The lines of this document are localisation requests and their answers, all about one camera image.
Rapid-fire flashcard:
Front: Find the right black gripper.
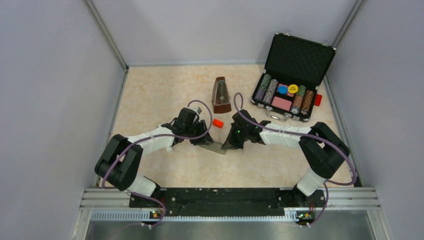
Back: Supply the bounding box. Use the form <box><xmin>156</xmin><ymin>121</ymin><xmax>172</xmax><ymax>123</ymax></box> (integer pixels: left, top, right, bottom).
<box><xmin>222</xmin><ymin>122</ymin><xmax>250</xmax><ymax>150</ymax></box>

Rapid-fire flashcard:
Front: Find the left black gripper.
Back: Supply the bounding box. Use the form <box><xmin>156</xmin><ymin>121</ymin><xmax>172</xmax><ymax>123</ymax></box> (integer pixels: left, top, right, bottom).
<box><xmin>185</xmin><ymin>119</ymin><xmax>214</xmax><ymax>146</ymax></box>

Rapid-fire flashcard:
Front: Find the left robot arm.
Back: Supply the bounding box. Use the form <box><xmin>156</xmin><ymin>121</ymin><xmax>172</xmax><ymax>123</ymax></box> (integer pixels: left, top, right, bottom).
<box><xmin>94</xmin><ymin>107</ymin><xmax>213</xmax><ymax>207</ymax></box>

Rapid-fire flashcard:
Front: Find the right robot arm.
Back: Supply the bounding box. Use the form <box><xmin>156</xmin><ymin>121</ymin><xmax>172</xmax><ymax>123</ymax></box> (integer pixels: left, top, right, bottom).
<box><xmin>221</xmin><ymin>109</ymin><xmax>350</xmax><ymax>206</ymax></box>

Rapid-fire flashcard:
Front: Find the orange red block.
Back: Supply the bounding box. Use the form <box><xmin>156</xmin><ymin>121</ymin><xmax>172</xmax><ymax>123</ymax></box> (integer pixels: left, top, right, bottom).
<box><xmin>212</xmin><ymin>118</ymin><xmax>224</xmax><ymax>129</ymax></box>

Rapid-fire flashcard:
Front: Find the brown wooden metronome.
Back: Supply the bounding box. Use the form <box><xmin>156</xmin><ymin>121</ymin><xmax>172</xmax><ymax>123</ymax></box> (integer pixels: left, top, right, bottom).
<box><xmin>211</xmin><ymin>76</ymin><xmax>232</xmax><ymax>114</ymax></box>

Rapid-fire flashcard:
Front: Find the pink card deck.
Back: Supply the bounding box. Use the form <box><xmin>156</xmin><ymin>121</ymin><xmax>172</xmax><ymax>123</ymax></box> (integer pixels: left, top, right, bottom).
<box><xmin>271</xmin><ymin>96</ymin><xmax>292</xmax><ymax>111</ymax></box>

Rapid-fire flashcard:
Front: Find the blue chip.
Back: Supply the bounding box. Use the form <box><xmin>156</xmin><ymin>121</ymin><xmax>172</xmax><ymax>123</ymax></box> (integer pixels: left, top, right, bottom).
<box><xmin>277</xmin><ymin>84</ymin><xmax>288</xmax><ymax>95</ymax></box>

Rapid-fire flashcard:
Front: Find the yellow big blind chip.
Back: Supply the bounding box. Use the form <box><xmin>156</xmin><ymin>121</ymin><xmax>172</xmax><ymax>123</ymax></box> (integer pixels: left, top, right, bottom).
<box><xmin>287</xmin><ymin>84</ymin><xmax>299</xmax><ymax>94</ymax></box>

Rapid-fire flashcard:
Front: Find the red block behind case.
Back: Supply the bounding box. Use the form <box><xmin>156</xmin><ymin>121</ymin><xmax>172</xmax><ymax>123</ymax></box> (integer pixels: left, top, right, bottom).
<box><xmin>314</xmin><ymin>94</ymin><xmax>323</xmax><ymax>107</ymax></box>

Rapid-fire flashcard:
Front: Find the black poker chip case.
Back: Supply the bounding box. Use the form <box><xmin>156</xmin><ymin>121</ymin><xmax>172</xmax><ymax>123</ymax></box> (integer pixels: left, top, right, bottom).
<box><xmin>250</xmin><ymin>32</ymin><xmax>337</xmax><ymax>122</ymax></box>

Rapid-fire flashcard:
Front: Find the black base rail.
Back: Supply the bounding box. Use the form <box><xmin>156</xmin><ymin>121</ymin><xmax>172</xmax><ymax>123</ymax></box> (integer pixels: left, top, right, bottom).
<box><xmin>129</xmin><ymin>187</ymin><xmax>326</xmax><ymax>217</ymax></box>

